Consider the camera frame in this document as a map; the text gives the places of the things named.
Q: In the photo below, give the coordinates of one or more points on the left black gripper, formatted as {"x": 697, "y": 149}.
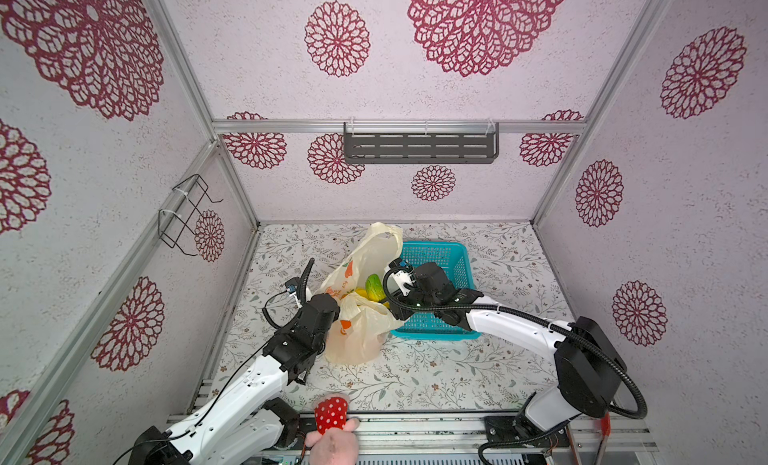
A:
{"x": 337, "y": 313}

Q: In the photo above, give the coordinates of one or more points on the green mango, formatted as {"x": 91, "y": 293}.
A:
{"x": 374, "y": 289}

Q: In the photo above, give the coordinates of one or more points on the black wire wall rack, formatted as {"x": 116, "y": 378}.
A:
{"x": 193, "y": 227}

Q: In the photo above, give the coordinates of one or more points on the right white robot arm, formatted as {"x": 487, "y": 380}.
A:
{"x": 588, "y": 368}

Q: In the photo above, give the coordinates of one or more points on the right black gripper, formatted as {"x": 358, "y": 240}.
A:
{"x": 399, "y": 296}

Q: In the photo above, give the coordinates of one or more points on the red handled tongs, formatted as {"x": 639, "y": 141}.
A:
{"x": 605, "y": 432}

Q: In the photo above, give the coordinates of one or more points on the grey wall shelf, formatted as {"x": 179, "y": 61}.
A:
{"x": 420, "y": 144}

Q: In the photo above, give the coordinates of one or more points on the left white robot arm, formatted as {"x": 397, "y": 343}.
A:
{"x": 248, "y": 415}

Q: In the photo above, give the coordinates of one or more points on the pink plush toy spotted cap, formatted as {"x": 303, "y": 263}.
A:
{"x": 333, "y": 441}

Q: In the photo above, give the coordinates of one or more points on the cream plastic bag orange print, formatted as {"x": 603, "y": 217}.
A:
{"x": 358, "y": 334}

